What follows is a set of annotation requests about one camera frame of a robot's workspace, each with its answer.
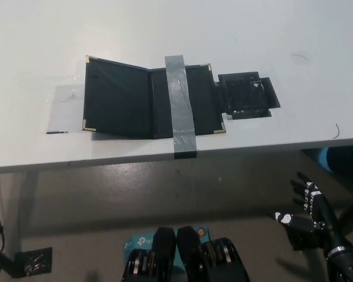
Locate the teal tp-link box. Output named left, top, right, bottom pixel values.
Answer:
left=123, top=226, right=209, bottom=268

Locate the grey duct tape strip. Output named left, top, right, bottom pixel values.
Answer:
left=164, top=55, right=198, bottom=160

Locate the grey table leg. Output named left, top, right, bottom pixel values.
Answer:
left=8, top=170, right=39, bottom=253

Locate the clear plastic sheet over paper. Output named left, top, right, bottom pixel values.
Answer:
left=44, top=75, right=86, bottom=135

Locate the blue and black object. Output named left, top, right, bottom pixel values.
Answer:
left=317, top=146, right=353, bottom=177

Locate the black diagonal floor bar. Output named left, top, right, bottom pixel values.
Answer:
left=0, top=248, right=18, bottom=278

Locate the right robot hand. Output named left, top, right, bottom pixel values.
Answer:
left=274, top=172, right=353, bottom=256

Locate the black diary with gold corners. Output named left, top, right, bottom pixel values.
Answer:
left=82, top=55, right=227, bottom=140

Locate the black tape patch on table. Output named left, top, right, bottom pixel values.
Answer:
left=214, top=70, right=281, bottom=120

